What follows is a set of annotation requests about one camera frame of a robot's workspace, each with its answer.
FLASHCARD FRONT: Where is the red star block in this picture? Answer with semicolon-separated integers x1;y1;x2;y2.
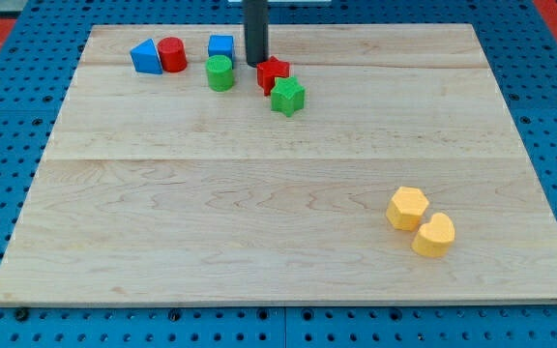
256;56;290;96

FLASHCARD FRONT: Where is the green cylinder block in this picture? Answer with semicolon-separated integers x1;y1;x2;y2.
205;55;235;92

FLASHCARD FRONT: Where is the yellow heart block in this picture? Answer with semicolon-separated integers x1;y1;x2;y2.
411;213;455;258

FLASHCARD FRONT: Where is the yellow hexagon block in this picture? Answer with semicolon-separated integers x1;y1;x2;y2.
386;187;429;231

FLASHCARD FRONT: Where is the green star block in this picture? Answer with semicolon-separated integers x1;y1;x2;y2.
270;76;306;117

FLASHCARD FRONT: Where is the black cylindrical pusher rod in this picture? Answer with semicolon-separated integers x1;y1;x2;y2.
242;0;269;67

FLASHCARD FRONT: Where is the blue triangle block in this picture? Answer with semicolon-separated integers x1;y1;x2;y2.
130;39;162;74

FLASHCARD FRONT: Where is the blue cube block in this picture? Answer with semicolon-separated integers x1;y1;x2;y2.
207;35;235;63

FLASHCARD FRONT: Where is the red cylinder block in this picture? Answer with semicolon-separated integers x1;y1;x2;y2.
158;37;188;73

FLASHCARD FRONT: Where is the light wooden board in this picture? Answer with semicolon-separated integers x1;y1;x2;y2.
0;24;557;308

